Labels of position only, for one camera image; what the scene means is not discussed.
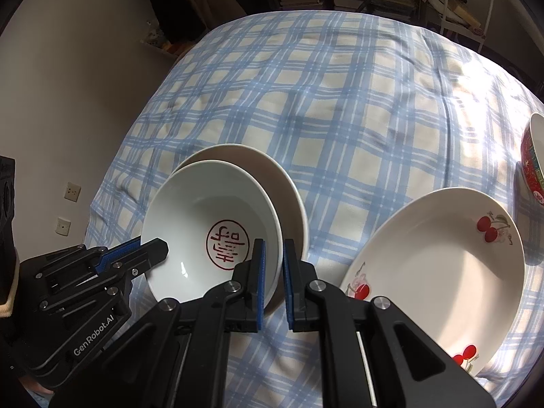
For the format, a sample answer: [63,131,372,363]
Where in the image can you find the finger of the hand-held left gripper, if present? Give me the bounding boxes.
[21,237,142,294]
[40,240,169,311]

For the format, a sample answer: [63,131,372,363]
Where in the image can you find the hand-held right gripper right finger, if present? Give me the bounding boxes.
[284,239,496,408]

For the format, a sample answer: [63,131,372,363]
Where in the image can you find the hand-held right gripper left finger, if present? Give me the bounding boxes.
[49,239,266,408]

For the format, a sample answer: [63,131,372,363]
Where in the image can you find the red patterned bowl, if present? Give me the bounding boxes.
[141,159,282,303]
[521,113,544,205]

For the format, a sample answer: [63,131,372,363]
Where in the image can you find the plain white bowl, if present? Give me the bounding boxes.
[174,143,309,317]

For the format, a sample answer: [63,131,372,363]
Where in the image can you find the white cherry print plate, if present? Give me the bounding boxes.
[340,187,526,377]

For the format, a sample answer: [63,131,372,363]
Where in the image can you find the blue plaid tablecloth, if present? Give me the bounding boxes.
[85,11,544,408]

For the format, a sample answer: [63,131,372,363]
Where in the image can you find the dark hanging clothes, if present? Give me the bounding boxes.
[144,0,256,47]

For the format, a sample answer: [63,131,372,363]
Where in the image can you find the white metal rack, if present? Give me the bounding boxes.
[440,0,497,54]

